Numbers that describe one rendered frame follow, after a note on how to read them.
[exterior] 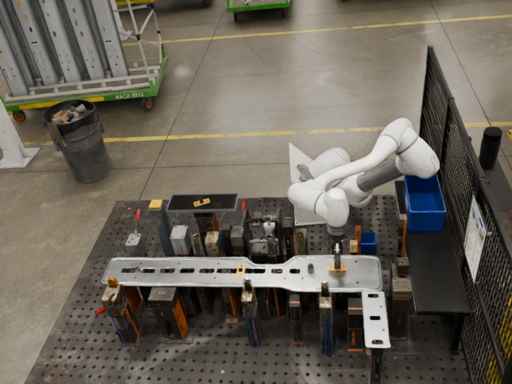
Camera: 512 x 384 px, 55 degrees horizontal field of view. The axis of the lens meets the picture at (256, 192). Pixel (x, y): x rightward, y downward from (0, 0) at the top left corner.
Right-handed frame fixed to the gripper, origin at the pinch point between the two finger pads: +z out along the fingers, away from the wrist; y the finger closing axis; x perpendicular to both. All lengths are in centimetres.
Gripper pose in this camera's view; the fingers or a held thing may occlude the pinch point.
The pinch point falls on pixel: (337, 261)
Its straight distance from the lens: 235.6
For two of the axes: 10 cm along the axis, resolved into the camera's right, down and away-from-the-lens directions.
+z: 1.1, 7.8, 6.2
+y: -1.1, 6.3, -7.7
